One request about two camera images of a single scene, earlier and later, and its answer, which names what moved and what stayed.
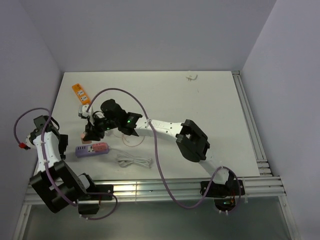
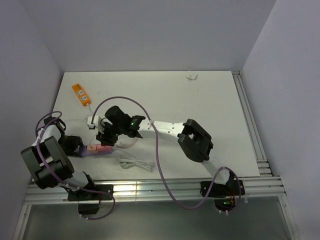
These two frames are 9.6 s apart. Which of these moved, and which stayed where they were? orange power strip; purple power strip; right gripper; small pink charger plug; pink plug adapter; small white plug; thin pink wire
Moved: right gripper; small pink charger plug; thin pink wire
Stayed: purple power strip; pink plug adapter; small white plug; orange power strip
